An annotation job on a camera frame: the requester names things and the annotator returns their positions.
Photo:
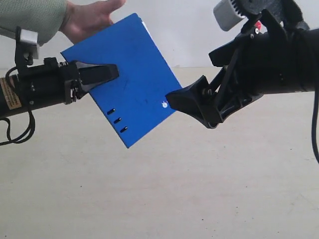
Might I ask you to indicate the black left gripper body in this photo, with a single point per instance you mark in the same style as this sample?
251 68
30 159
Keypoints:
52 82

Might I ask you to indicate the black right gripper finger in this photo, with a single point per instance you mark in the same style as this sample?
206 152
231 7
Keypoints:
197 101

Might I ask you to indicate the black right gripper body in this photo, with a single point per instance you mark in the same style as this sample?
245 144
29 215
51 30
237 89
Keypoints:
252 65

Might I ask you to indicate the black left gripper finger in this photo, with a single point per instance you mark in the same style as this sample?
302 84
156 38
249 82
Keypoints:
93 75

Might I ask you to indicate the clear plastic water bottle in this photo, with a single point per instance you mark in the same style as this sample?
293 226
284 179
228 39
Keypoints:
258 26

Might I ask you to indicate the blue ring binder notebook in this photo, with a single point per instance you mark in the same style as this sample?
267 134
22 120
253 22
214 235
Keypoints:
135 102

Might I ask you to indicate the green sleeved forearm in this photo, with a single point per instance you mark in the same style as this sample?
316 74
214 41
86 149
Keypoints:
42 16

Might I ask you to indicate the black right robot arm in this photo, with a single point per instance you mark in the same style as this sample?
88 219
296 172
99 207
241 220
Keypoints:
287 18

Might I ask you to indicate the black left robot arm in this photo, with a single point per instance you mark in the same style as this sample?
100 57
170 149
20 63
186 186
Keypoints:
14 94

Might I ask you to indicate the person's open bare hand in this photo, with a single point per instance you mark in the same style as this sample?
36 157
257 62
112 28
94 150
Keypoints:
83 21

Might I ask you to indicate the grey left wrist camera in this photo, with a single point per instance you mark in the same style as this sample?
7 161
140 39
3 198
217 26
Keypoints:
26 49

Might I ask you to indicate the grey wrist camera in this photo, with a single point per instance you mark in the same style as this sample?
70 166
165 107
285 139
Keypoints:
26 49
228 13

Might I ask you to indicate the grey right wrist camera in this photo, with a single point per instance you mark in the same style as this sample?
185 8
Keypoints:
228 13

